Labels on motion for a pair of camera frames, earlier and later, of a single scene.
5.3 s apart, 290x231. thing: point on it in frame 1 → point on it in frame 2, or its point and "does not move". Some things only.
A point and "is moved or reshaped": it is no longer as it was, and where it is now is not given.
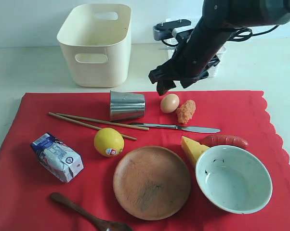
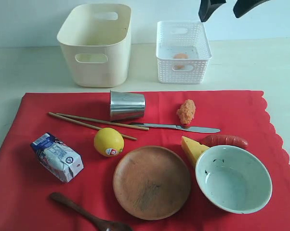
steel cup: [125, 106] does not move
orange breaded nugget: [185, 112] does not move
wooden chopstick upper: [109, 122] does not move
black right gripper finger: [163, 86] → [207, 7]
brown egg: [169, 103] is moved or reshaped
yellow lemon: [108, 142] does not move
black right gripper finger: [187, 82] → [241, 6]
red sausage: [219, 139] does not move
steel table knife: [197, 129] does not move
